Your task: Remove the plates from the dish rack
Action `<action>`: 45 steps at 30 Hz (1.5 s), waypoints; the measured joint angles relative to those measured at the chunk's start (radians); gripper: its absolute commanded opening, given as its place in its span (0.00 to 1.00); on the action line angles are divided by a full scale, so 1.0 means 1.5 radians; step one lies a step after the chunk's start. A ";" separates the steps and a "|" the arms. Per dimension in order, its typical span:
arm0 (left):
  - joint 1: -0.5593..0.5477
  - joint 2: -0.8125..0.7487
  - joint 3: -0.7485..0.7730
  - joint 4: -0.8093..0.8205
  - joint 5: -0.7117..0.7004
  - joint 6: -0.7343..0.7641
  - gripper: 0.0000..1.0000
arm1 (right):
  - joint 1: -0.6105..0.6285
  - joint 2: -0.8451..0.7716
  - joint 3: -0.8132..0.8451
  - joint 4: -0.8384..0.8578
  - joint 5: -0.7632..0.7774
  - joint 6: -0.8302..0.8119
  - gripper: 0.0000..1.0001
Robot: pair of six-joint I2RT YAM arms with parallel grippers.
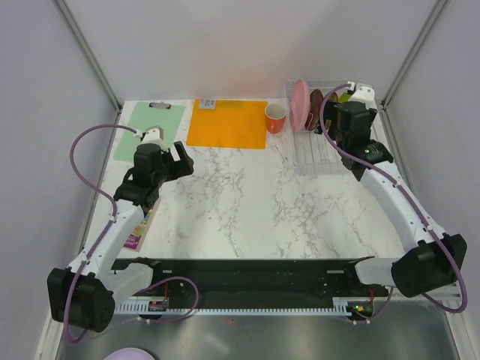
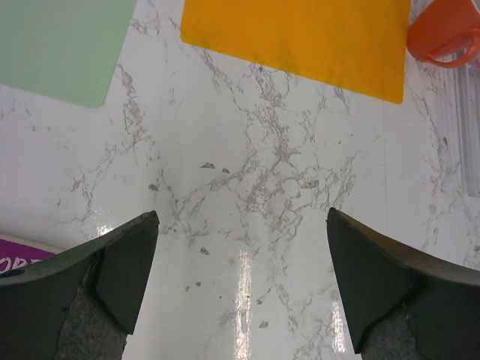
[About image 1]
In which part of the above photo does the yellow patterned plate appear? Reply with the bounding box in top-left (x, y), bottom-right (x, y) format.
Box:
top-left (328, 92), bottom-right (339, 104)

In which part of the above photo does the lime green plate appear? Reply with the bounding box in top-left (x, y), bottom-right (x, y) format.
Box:
top-left (338, 92), bottom-right (351, 103)

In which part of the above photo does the red floral plate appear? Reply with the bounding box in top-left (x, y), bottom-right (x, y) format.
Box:
top-left (304, 89), bottom-right (324, 131)

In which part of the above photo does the pink plate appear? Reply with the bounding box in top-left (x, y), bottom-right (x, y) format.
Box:
top-left (290, 79), bottom-right (311, 132)

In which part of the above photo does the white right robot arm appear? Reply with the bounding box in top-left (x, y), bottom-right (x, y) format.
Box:
top-left (319, 100), bottom-right (467, 298)

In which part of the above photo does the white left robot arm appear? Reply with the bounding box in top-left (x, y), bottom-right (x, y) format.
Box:
top-left (47, 141), bottom-right (194, 332)

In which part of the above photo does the green clipboard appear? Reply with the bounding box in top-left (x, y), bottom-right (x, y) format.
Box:
top-left (113, 102), bottom-right (185, 163)

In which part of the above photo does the orange mug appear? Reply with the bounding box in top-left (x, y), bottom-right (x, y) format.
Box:
top-left (265, 103), bottom-right (287, 134)

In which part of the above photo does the white label card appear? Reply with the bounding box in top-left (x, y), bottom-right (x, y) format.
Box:
top-left (199, 99), bottom-right (217, 110)

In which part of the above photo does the orange cutting mat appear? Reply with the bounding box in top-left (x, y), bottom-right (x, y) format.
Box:
top-left (187, 99), bottom-right (268, 150)

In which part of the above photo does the colourful booklet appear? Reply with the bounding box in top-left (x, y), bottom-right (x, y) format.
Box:
top-left (123, 200), bottom-right (160, 252)

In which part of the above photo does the lilac round object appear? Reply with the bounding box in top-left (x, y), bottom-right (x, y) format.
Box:
top-left (104, 347), bottom-right (155, 360)

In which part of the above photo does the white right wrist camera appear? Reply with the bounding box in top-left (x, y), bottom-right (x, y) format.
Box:
top-left (347, 81), bottom-right (377, 110)

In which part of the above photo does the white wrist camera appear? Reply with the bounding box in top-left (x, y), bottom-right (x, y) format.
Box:
top-left (347, 81), bottom-right (377, 110)
top-left (134, 126), bottom-right (167, 150)

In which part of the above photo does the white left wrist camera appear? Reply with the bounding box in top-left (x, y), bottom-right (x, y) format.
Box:
top-left (134, 126), bottom-right (167, 150)

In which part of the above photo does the white wire dish rack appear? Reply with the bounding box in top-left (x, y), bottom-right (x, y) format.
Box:
top-left (283, 79), bottom-right (348, 176)

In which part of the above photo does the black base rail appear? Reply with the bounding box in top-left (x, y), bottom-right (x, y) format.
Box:
top-left (110, 256), bottom-right (395, 312)

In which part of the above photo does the white slotted cable duct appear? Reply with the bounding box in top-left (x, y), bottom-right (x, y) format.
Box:
top-left (114, 297), bottom-right (351, 317)

